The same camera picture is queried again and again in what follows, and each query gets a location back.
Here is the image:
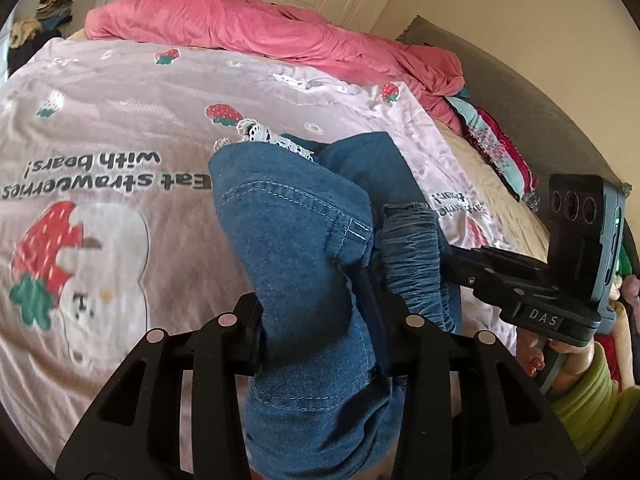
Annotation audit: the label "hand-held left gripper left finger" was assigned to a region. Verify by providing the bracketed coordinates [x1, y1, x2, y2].
[55, 292, 266, 480]

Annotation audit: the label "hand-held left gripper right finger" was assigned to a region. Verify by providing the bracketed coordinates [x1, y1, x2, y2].
[367, 265, 587, 480]

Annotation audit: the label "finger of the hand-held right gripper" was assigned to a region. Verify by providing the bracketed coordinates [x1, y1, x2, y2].
[440, 249, 506, 295]
[477, 246, 551, 273]

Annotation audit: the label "blue denim pants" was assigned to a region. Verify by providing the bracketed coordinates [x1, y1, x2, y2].
[207, 131, 463, 480]

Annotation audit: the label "person's right forearm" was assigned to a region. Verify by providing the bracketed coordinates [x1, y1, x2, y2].
[550, 342, 640, 461]

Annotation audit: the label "person's right hand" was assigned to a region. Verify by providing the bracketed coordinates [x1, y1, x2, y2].
[516, 332, 598, 391]

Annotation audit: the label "pink soft thing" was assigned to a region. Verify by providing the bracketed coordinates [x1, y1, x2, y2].
[622, 275, 640, 311]

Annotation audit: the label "pile of colourful clothes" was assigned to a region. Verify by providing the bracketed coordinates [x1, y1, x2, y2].
[442, 92, 541, 206]

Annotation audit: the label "grey padded headboard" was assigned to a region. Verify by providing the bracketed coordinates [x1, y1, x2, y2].
[395, 15, 626, 191]

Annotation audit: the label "strawberry printed blanket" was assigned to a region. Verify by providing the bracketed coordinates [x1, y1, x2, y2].
[0, 37, 521, 461]

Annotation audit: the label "pink quilt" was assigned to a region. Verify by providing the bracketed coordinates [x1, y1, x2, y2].
[84, 0, 466, 133]

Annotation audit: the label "dark clothes heap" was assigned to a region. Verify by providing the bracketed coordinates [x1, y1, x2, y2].
[7, 0, 78, 78]

